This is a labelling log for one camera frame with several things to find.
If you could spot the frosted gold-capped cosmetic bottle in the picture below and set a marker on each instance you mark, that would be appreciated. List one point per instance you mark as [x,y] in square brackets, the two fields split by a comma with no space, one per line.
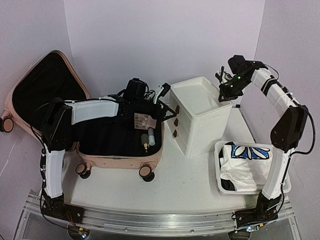
[145,142]

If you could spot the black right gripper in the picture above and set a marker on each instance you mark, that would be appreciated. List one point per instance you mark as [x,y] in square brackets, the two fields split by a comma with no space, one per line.
[226,96]

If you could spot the white perforated plastic basket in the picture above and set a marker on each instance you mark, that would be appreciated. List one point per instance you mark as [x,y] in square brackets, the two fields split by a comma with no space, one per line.
[225,190]

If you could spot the small white tube bottle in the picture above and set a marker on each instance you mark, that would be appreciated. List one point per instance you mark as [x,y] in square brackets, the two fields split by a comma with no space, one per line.
[151,137]

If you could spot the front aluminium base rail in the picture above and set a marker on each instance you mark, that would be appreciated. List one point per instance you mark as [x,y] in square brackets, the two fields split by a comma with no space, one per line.
[131,223]

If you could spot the white garment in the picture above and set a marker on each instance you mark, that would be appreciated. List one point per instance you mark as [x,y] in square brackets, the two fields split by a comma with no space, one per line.
[246,166]

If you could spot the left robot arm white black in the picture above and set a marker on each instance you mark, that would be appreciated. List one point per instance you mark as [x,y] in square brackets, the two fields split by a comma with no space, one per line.
[107,132]

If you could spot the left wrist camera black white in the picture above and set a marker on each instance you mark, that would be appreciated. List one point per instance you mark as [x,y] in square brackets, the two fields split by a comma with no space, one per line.
[137,89]

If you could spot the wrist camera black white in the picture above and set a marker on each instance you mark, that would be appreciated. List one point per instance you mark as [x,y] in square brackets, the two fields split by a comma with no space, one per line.
[137,89]
[237,64]

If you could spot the white three-drawer storage cabinet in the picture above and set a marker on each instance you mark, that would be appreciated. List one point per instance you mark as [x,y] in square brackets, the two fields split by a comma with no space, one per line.
[201,119]

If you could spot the pink eyeshadow palette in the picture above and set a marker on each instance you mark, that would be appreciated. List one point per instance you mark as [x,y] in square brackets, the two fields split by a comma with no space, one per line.
[144,121]

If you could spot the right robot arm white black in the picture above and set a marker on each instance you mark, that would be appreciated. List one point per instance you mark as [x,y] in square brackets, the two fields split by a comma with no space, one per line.
[284,136]

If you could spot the pink hard-shell suitcase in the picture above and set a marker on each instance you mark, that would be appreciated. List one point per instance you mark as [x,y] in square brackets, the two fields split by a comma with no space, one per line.
[51,77]

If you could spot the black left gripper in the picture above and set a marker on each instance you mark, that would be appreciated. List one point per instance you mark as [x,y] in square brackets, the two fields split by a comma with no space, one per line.
[163,114]

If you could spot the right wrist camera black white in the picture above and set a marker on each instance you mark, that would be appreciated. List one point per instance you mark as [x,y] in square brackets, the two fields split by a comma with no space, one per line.
[237,64]

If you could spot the dark denim jeans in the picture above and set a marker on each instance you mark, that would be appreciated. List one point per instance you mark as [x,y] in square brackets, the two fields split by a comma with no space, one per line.
[225,183]

